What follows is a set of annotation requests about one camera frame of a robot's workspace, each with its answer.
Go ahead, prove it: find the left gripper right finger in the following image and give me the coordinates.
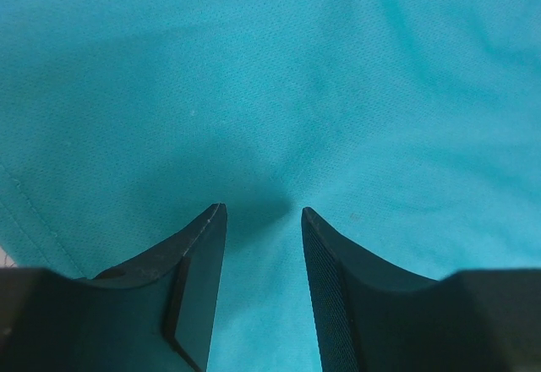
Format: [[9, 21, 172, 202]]
[[301, 208, 540, 371]]

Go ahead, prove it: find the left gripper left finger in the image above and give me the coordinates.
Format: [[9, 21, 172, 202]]
[[1, 204, 227, 371]]

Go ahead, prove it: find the teal blue t shirt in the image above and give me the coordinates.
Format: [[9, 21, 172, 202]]
[[1, 0, 540, 371]]

